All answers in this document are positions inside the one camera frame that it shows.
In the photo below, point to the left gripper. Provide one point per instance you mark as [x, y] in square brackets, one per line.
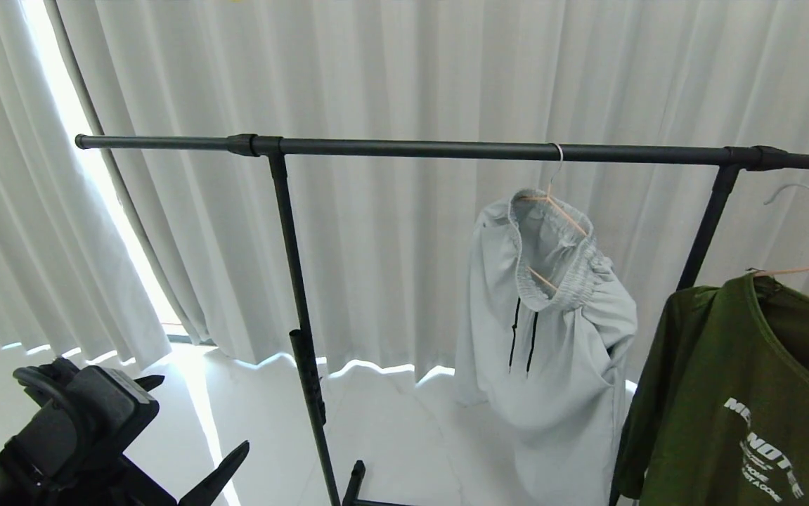
[147, 488]

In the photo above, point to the pale grey shorts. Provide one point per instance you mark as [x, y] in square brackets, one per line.
[552, 379]

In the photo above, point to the green garment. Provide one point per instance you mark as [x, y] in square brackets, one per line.
[713, 365]

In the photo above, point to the black clothes rack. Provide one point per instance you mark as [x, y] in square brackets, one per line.
[446, 149]

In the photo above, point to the white curtain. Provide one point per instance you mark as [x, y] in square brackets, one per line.
[24, 211]
[411, 70]

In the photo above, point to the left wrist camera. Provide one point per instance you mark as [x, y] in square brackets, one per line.
[95, 414]

